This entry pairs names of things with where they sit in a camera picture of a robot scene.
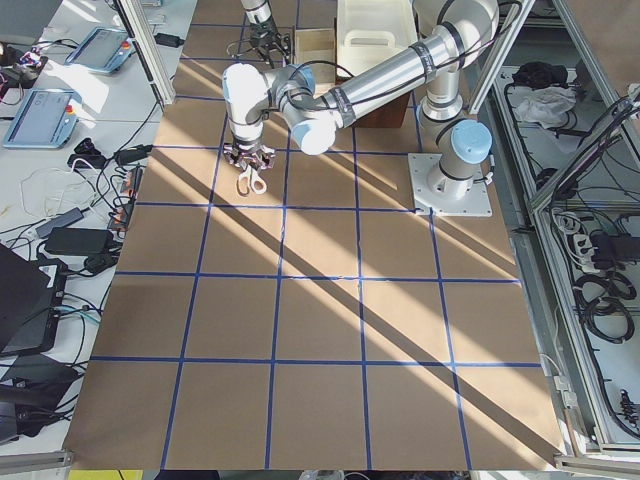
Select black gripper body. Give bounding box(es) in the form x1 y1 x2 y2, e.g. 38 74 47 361
249 20 282 56
223 142 275 169

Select grey orange scissors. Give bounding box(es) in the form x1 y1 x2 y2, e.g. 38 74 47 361
236 166 267 197

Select light wooden drawer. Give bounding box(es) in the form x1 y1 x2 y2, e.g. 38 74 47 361
294 28 336 96

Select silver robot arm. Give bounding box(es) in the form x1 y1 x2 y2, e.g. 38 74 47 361
222 1 500 194
241 0 291 68

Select dark wooden drawer cabinet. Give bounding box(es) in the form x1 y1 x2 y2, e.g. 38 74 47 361
326 69 412 128

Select white plastic bin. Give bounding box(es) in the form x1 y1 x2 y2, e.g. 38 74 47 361
336 0 418 75

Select blue teach pendant far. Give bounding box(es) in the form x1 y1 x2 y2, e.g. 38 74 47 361
64 26 134 75

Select blue teach pendant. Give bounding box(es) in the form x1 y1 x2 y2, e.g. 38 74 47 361
64 26 134 75
2 89 82 149

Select black power adapter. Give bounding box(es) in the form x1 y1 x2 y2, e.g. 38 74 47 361
44 227 114 256

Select blue teach pendant near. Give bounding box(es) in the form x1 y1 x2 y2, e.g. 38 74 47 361
2 89 82 149

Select black laptop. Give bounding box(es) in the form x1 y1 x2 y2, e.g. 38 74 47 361
1 246 68 357

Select black white cloth pile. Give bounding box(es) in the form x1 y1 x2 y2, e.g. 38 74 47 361
512 61 576 130

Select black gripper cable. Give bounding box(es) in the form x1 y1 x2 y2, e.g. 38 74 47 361
226 39 256 62

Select aluminium frame post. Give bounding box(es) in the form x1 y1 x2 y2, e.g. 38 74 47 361
113 0 176 107

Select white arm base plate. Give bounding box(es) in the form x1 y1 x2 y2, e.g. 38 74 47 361
407 153 493 217

